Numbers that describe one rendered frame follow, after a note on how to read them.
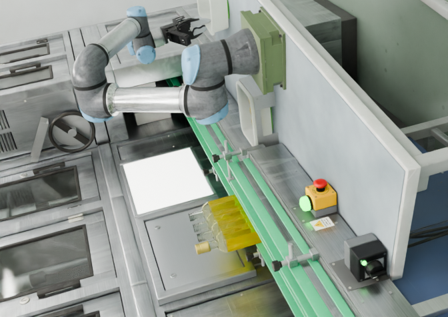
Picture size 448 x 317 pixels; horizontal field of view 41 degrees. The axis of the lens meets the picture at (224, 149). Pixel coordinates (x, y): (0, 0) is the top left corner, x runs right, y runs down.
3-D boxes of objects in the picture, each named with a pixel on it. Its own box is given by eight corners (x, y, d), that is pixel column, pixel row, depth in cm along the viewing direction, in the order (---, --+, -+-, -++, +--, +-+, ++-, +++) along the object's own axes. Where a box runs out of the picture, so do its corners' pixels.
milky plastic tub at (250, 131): (262, 126, 234) (241, 131, 232) (257, 73, 222) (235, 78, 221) (278, 146, 219) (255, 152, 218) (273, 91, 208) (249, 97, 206)
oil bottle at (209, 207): (258, 200, 216) (201, 216, 212) (257, 187, 213) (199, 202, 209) (263, 208, 211) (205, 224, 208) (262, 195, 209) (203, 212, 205)
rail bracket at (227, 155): (247, 173, 220) (215, 182, 217) (243, 134, 211) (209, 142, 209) (250, 177, 217) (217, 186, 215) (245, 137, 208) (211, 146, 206)
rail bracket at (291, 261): (315, 252, 165) (270, 266, 163) (315, 231, 161) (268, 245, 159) (321, 261, 162) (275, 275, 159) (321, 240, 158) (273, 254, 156)
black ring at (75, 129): (99, 142, 288) (55, 153, 284) (89, 103, 277) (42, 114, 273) (100, 147, 284) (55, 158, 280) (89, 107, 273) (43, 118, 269)
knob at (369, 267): (381, 271, 151) (387, 280, 148) (365, 276, 150) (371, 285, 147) (381, 258, 149) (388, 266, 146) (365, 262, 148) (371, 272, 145)
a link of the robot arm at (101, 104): (219, 87, 188) (65, 87, 203) (225, 128, 196) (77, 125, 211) (229, 70, 197) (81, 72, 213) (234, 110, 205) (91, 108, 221)
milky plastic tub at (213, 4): (214, -27, 250) (194, -23, 248) (231, -7, 233) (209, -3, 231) (217, 11, 260) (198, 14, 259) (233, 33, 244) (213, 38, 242)
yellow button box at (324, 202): (328, 198, 182) (305, 205, 181) (327, 178, 178) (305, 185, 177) (339, 211, 176) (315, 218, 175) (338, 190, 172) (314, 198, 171)
